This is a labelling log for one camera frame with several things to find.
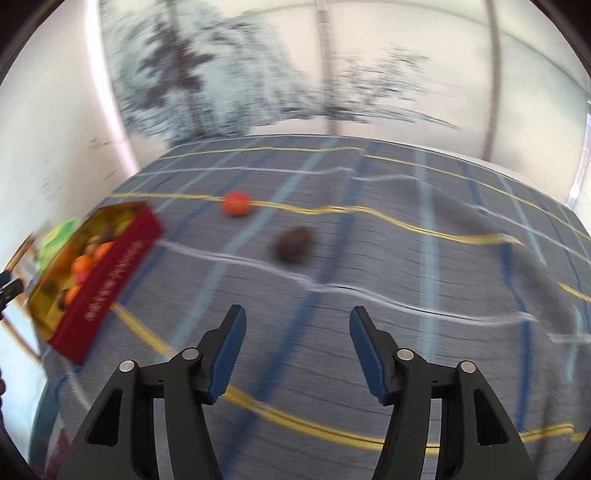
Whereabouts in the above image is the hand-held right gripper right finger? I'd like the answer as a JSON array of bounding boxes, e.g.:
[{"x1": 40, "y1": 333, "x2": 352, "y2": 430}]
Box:
[{"x1": 349, "y1": 305, "x2": 536, "y2": 480}]

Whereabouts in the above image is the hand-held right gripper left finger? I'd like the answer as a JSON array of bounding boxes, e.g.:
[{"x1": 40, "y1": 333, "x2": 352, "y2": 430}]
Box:
[{"x1": 56, "y1": 305, "x2": 247, "y2": 480}]

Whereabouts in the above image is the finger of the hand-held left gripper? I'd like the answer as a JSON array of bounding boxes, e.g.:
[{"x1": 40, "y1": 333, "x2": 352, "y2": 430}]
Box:
[{"x1": 0, "y1": 271, "x2": 24, "y2": 319}]

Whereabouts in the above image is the red and gold tin box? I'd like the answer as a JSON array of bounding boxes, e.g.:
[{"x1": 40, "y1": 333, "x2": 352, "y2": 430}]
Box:
[{"x1": 28, "y1": 202, "x2": 165, "y2": 365}]

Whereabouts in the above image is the large dark brown fruit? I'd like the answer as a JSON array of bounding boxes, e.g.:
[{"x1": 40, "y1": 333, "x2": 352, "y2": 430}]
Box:
[{"x1": 273, "y1": 227, "x2": 318, "y2": 264}]

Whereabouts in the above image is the orange-red tomato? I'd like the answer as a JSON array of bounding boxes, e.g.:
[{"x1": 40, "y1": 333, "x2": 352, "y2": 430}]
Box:
[{"x1": 222, "y1": 191, "x2": 254, "y2": 217}]

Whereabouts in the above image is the green cloth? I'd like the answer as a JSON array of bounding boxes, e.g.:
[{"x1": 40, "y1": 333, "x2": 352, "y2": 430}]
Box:
[{"x1": 37, "y1": 218, "x2": 80, "y2": 271}]

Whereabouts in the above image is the grey plaid bed sheet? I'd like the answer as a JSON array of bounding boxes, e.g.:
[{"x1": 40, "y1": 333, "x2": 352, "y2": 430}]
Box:
[{"x1": 30, "y1": 135, "x2": 591, "y2": 480}]

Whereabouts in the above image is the wooden frame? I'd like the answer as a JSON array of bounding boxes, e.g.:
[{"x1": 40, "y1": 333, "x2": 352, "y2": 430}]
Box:
[{"x1": 4, "y1": 233, "x2": 45, "y2": 366}]

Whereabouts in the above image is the ink landscape wall painting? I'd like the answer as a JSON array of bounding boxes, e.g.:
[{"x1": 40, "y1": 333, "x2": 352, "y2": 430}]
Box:
[{"x1": 99, "y1": 0, "x2": 504, "y2": 148}]

